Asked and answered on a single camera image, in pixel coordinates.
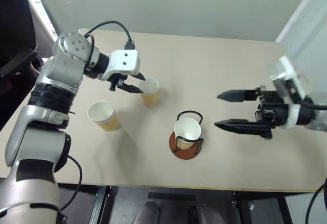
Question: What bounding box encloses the black tape strip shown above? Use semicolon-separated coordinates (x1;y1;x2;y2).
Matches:
148;192;196;203

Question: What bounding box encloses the wire cup holder brown base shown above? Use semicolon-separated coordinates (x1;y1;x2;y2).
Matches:
169;110;205;160

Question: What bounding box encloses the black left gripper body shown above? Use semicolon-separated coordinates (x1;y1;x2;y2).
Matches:
108;72;132;92

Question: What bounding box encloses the black chair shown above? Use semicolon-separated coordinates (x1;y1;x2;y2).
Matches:
0;0;45;132

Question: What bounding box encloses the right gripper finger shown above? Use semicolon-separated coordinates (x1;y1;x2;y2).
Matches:
217;88;259;103
214;118;272;138

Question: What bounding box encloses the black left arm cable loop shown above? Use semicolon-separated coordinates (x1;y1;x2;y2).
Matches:
58;155;83;211

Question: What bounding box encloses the paper cup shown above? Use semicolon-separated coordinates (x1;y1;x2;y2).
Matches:
87;101;121;132
137;77;160;107
173;117;202;150

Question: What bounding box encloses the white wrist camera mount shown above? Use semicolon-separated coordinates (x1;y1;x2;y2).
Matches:
269;55;307;131
102;49;141;81

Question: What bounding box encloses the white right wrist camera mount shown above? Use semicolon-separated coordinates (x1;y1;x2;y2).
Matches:
269;55;307;131

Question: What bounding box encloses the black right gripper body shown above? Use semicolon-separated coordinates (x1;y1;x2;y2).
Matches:
254;85;291;140

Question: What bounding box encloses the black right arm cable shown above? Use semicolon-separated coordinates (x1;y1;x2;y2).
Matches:
305;177;327;224

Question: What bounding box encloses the black table frame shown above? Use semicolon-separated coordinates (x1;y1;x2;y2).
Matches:
57;182;319;224

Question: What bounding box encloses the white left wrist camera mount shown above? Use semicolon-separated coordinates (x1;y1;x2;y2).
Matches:
102;49;141;81

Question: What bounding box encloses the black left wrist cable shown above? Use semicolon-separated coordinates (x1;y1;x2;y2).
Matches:
83;20;135;65

